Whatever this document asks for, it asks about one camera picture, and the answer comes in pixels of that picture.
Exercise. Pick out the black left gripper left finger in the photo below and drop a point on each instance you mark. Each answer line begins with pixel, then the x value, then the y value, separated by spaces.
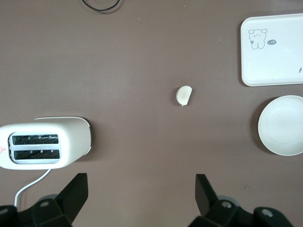
pixel 75 191

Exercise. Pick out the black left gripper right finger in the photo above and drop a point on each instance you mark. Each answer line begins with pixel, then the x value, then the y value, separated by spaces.
pixel 204 194

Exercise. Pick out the pale half-round bun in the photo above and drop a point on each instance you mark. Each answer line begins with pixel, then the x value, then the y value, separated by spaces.
pixel 183 95

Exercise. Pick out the beige round bowl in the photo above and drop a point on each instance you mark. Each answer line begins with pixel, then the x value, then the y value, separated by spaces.
pixel 281 125

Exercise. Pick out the cream tray with rabbit print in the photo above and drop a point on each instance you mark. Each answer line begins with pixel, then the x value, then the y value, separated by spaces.
pixel 272 66

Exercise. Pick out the cream two-slot toaster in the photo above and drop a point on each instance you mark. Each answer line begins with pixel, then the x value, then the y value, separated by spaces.
pixel 71 137

